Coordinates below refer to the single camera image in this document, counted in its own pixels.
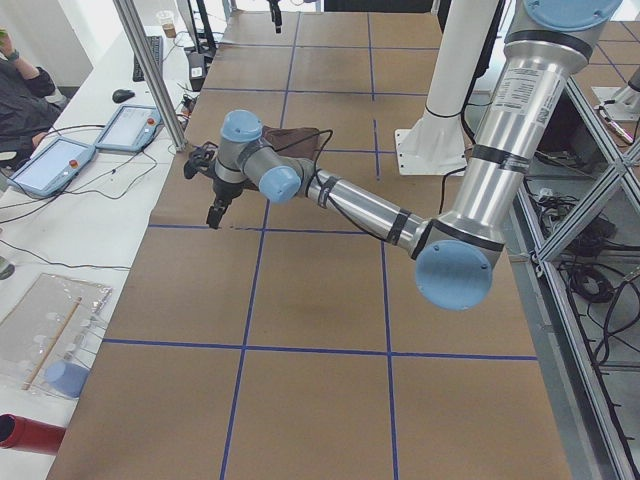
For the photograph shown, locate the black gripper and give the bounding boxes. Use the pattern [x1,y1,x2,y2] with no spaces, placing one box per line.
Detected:
[206,178,244,229]
[268,0,282,33]

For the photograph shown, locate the dark brown t-shirt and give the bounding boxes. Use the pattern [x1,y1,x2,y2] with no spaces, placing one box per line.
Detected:
[262,126,320,160]

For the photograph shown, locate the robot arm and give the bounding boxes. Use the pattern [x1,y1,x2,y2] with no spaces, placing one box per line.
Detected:
[207,1,618,310]

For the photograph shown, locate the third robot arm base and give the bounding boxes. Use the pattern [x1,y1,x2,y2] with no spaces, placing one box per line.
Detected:
[592,69,639,123]

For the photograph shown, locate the black power adapter box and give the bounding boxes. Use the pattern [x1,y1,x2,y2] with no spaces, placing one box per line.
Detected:
[187,51,207,92]

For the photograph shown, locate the paper coffee cup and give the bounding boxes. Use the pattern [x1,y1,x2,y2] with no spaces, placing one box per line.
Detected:
[156,10,177,39]

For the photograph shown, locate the far blue teach pendant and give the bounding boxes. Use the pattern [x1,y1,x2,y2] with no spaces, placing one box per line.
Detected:
[94,103,162,153]

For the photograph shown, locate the blue teach pendant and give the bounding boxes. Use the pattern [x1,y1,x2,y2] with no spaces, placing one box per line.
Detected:
[94,103,162,153]
[8,137,96,198]

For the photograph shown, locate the black keyboard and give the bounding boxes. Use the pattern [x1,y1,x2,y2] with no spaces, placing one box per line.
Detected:
[131,34,165,84]

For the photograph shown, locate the black computer mouse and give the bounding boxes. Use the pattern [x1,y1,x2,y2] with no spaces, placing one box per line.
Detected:
[112,89,135,104]

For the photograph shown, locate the near blue teach pendant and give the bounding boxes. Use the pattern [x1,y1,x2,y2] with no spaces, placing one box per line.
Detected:
[8,137,96,198]

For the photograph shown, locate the wooden dowel stick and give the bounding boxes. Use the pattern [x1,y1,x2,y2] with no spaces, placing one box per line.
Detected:
[21,297,82,390]

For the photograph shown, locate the seated person in black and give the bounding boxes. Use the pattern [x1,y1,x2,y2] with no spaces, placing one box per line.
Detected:
[1,29,62,170]

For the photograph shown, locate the clear acrylic rack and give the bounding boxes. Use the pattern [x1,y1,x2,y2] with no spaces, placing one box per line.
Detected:
[1,274,112,399]

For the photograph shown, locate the light blue plastic cup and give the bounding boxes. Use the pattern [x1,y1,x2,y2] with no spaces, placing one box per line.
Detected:
[45,360,90,398]

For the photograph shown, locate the red cylinder tube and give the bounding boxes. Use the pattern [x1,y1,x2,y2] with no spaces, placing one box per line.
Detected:
[1,414,66,455]

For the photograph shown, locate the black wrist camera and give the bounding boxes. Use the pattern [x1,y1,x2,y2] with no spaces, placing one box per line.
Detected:
[183,141,218,179]

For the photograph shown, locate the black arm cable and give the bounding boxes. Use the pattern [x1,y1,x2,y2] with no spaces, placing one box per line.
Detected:
[269,127,466,246]

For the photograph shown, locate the aluminium frame post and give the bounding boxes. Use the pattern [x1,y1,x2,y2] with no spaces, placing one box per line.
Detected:
[113,0,187,152]

